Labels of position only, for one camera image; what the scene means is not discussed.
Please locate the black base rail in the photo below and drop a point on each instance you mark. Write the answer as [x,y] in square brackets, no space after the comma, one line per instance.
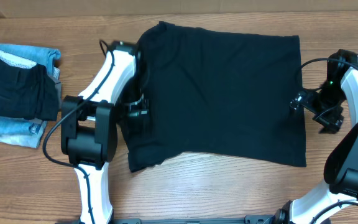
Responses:
[248,219]

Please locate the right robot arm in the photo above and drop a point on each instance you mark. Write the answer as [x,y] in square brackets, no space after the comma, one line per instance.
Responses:
[339,187]

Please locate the white mesh garment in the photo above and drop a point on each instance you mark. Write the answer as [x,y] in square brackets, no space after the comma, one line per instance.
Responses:
[16,61]

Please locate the black t-shirt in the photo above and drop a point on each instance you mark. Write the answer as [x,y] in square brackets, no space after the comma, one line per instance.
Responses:
[217,92]

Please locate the grey folded garment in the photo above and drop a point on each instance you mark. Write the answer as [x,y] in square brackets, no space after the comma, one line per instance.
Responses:
[58,87]

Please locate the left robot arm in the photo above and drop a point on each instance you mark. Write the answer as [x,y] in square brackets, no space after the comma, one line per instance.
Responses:
[89,125]

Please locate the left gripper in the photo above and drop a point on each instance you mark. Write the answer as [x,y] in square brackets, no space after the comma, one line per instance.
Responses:
[144,114]

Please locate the folded blue jeans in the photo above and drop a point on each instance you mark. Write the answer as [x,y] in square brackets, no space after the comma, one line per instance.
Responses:
[21,132]

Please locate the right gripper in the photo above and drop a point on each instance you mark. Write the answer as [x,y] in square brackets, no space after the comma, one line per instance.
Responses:
[305,101]

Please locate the folded black garment on stack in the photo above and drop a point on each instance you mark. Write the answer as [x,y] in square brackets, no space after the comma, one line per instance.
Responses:
[27,93]

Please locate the folded light blue garment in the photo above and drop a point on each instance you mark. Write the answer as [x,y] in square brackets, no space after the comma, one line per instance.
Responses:
[42,55]

